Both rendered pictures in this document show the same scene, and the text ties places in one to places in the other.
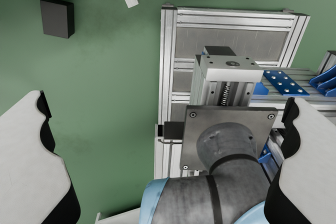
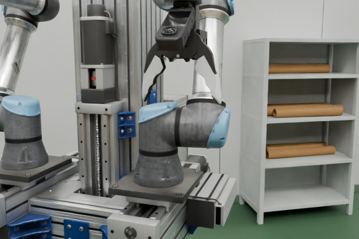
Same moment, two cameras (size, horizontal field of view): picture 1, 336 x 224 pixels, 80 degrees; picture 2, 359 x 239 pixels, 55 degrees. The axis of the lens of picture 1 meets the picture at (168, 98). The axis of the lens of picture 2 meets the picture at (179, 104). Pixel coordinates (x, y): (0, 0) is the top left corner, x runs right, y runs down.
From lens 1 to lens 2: 0.59 m
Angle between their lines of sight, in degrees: 50
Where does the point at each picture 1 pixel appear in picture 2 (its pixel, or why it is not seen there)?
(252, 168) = (147, 143)
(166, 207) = (208, 122)
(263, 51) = not seen: outside the picture
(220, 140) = (162, 171)
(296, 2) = not seen: outside the picture
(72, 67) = not seen: outside the picture
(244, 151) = (147, 158)
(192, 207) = (192, 121)
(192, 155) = (188, 176)
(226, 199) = (170, 123)
